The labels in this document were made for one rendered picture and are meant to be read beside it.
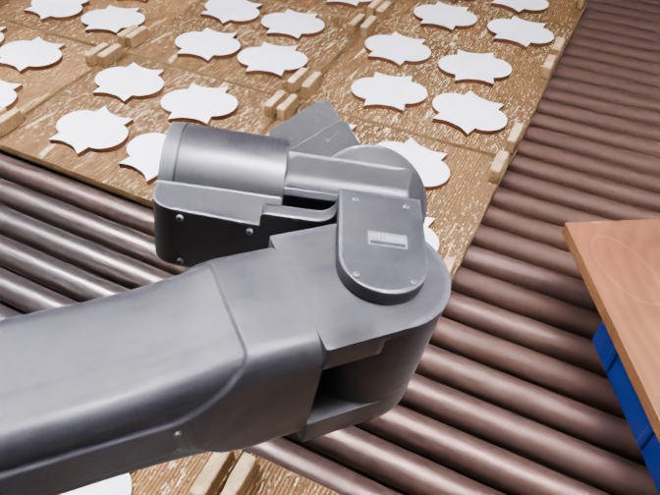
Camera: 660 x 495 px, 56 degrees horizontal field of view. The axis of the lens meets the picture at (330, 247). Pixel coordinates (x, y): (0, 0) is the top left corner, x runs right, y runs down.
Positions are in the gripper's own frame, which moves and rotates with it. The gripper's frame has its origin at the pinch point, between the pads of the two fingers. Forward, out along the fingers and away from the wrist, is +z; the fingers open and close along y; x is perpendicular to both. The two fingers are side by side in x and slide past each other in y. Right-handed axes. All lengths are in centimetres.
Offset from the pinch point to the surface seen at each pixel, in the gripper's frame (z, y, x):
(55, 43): 90, -59, -22
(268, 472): 16.6, 20.4, -18.1
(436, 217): 43.0, 10.0, 18.1
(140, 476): 17.6, 13.6, -29.6
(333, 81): 73, -20, 22
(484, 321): 31.3, 23.9, 13.6
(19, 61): 83, -57, -29
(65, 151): 61, -31, -27
